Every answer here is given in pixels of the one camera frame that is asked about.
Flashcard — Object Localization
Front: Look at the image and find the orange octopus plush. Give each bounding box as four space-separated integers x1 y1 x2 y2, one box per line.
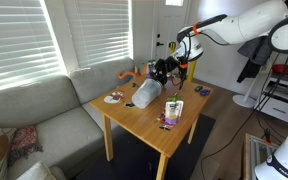
116 63 149 81

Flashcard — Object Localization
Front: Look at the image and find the silver metal cup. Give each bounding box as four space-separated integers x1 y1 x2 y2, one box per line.
135 80 162 107

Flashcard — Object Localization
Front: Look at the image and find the white door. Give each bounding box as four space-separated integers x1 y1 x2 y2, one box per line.
150 0 192 83

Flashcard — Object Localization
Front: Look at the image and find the red bowl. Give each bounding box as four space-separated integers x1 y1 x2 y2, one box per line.
270 63 288 76

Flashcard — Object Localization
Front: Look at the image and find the white shelf unit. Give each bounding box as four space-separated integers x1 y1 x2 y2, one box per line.
253 59 288 126

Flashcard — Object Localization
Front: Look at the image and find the white window blind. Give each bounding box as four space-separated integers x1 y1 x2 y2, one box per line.
63 0 134 70
0 0 66 94

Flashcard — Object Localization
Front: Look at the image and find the white cushion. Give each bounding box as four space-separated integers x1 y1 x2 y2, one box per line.
15 160 68 180

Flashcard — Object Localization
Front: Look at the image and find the yellow post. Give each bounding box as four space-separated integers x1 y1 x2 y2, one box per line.
168 41 177 57
186 59 197 83

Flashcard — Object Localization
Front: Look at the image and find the wooden table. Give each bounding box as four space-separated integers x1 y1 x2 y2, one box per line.
89 74 215 180

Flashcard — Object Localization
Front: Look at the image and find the dark floor rug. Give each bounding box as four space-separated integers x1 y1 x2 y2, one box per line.
73 113 217 180

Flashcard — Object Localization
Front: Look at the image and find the gray sofa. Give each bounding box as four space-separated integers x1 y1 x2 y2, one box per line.
0 57 137 180

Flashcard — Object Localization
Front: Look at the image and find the flat red Santa figure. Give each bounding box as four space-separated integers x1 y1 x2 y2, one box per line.
155 113 178 132

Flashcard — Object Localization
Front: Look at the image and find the red paisley cloth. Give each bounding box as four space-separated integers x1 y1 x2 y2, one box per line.
6 124 44 167

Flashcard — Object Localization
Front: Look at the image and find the dark hanging jacket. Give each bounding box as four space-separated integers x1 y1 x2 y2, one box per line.
236 35 272 85

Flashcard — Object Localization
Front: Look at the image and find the white pedestal stand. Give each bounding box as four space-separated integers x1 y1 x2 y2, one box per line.
232 63 269 110

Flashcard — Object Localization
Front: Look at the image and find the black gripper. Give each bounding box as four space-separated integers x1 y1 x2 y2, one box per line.
153 56 181 87

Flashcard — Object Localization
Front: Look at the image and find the black floor cable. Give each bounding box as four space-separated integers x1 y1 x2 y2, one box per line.
198 53 288 180

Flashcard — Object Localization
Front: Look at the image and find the metal frame crate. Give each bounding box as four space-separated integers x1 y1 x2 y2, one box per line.
241 132 281 180

